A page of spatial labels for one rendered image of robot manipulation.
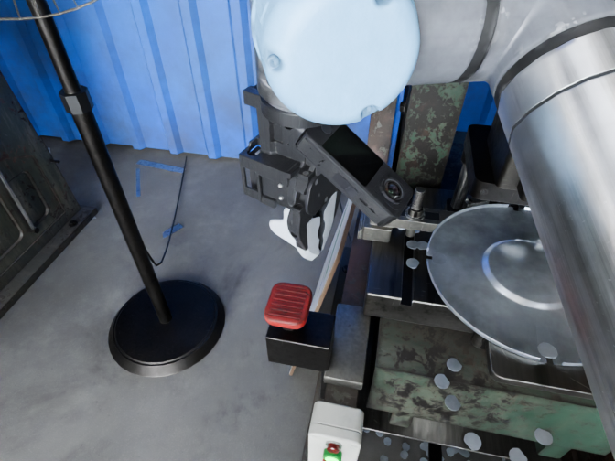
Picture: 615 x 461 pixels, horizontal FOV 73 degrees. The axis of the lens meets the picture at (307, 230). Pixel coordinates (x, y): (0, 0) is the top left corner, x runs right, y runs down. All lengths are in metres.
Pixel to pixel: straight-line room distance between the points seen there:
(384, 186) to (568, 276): 0.21
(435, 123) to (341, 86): 0.65
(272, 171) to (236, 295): 1.20
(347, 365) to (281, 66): 0.54
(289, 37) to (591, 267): 0.16
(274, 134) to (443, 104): 0.48
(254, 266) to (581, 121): 1.51
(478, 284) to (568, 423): 0.28
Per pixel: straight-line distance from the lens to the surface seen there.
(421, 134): 0.86
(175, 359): 1.44
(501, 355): 0.58
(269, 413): 1.34
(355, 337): 0.71
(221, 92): 2.04
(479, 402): 0.75
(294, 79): 0.20
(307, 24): 0.19
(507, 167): 0.60
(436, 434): 1.02
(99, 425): 1.46
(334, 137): 0.38
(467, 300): 0.61
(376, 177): 0.39
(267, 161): 0.41
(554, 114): 0.23
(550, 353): 0.60
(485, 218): 0.74
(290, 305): 0.59
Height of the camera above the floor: 1.24
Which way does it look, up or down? 44 degrees down
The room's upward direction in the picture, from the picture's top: straight up
